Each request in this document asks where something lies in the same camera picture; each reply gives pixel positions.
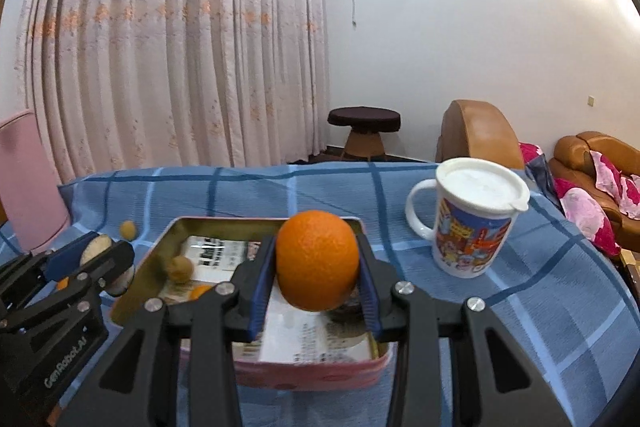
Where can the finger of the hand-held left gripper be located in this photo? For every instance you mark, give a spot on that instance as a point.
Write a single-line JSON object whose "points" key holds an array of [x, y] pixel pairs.
{"points": [[112, 264], [62, 259]]}

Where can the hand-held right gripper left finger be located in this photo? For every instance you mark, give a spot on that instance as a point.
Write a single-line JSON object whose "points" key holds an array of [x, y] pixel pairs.
{"points": [[264, 302]]}

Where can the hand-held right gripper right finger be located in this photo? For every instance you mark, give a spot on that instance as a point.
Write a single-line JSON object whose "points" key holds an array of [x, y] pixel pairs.
{"points": [[370, 302]]}

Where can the dark-skinned eggplant slice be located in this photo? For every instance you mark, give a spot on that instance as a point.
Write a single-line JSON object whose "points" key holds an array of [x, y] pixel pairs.
{"points": [[95, 248], [122, 282]]}

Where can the orange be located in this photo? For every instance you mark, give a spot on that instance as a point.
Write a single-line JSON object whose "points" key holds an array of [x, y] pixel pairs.
{"points": [[201, 293], [62, 284], [317, 257]]}

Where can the small yellow-green kumquat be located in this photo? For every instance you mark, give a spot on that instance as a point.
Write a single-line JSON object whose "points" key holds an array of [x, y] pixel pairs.
{"points": [[128, 229], [180, 268]]}

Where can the pink tin box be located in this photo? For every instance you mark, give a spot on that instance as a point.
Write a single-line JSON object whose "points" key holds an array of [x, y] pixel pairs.
{"points": [[310, 377]]}

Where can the printed paper sheets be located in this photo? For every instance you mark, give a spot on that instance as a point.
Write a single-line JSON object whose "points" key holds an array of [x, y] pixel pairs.
{"points": [[300, 337]]}

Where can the pink cylindrical appliance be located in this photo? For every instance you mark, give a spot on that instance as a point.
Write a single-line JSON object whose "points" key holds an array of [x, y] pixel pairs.
{"points": [[30, 182]]}

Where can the white printed mug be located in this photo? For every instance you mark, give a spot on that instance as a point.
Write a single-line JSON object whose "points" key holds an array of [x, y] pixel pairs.
{"points": [[465, 237]]}

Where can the blue checked blanket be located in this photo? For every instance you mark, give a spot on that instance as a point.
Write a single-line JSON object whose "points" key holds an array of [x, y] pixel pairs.
{"points": [[500, 332]]}

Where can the white mug lid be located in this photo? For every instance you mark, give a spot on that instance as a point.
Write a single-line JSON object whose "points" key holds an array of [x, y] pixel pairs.
{"points": [[480, 182]]}

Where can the stool with dark top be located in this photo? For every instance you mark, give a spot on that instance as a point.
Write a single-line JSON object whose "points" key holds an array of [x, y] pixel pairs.
{"points": [[365, 117]]}

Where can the brown leather armchair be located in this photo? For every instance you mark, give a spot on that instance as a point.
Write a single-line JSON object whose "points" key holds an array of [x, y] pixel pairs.
{"points": [[475, 132]]}

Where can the pink floral cushion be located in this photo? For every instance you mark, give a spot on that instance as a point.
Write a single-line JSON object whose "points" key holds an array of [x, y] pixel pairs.
{"points": [[585, 212]]}

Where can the pale floral curtain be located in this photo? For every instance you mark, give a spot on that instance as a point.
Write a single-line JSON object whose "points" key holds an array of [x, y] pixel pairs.
{"points": [[175, 32]]}

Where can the brown leather sofa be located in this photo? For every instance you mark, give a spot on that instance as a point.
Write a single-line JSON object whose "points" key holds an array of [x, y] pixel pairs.
{"points": [[575, 152]]}

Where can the pink floral cloth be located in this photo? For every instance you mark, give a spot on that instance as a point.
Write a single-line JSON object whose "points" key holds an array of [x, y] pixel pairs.
{"points": [[610, 177]]}

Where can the wall socket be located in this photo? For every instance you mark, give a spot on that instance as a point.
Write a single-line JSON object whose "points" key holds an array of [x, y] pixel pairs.
{"points": [[591, 101]]}

